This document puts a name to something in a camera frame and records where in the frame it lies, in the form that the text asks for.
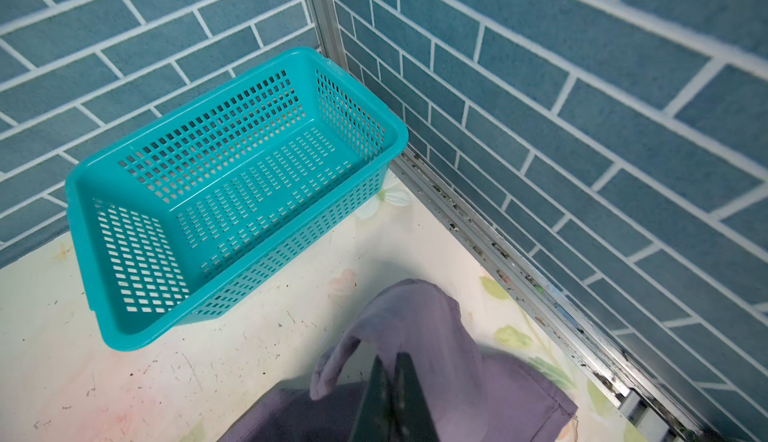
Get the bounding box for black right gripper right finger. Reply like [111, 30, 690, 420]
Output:
[391, 352, 439, 442]

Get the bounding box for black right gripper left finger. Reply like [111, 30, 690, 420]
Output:
[349, 357, 393, 442]

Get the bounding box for purple trousers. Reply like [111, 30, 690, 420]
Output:
[221, 279, 577, 441]

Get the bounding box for teal plastic basket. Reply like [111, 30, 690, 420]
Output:
[65, 47, 408, 351]

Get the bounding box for right side aluminium rail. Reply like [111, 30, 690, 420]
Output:
[390, 149, 721, 441]

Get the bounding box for right rear aluminium corner post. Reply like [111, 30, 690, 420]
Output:
[308, 0, 348, 71]

